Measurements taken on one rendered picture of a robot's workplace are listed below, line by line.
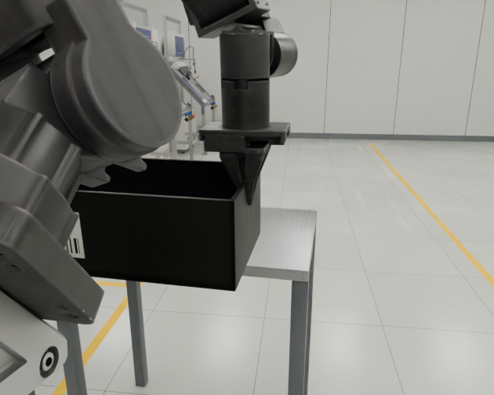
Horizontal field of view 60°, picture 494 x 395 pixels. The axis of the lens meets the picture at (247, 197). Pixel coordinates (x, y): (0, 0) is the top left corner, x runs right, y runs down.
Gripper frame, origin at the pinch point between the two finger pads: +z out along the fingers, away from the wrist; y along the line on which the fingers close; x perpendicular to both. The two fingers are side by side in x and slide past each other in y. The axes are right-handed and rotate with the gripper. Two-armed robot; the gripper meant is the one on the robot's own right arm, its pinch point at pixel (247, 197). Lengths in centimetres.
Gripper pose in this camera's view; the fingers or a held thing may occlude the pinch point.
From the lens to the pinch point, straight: 54.5
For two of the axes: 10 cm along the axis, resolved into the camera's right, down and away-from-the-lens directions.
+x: -1.9, 3.2, -9.3
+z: 0.1, 9.5, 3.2
